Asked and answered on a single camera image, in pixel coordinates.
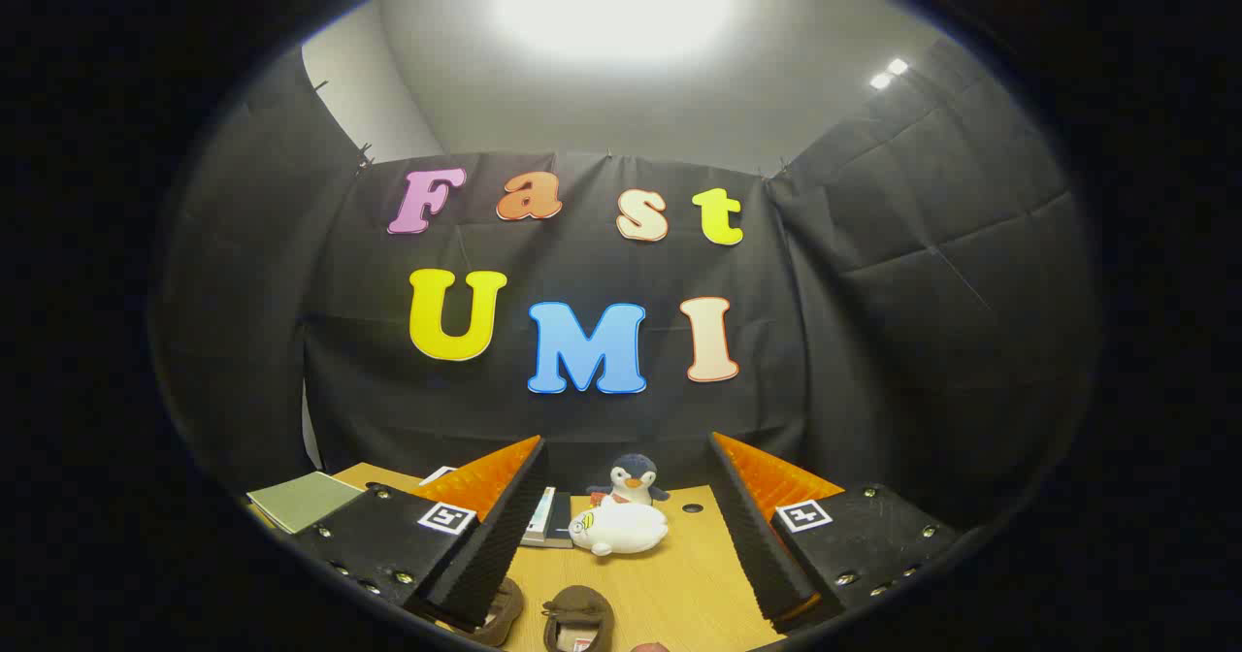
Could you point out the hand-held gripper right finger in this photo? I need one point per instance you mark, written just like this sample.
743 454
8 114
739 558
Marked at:
752 526

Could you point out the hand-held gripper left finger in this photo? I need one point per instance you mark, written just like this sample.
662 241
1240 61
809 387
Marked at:
505 526

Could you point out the brown fuzzy shoe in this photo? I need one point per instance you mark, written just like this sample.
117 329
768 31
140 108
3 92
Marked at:
506 608
572 605

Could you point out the green fabric storage box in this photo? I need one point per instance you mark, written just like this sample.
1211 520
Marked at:
301 500

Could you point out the book with pale blue cover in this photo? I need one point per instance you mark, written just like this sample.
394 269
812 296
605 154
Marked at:
539 516

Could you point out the black book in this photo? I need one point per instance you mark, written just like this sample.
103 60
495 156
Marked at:
561 534

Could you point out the thick white book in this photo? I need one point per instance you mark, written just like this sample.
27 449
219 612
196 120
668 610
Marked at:
437 475

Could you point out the white plush toy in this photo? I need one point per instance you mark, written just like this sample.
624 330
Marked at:
621 528

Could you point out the penguin plush toy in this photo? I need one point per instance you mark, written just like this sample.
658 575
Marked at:
636 471

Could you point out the black backdrop cloth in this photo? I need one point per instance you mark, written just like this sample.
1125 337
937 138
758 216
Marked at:
582 254

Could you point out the small ceiling spotlight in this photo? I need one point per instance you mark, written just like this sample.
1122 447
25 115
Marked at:
898 66
881 81

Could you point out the large ceiling light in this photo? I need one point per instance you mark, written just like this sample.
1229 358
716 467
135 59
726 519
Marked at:
611 2

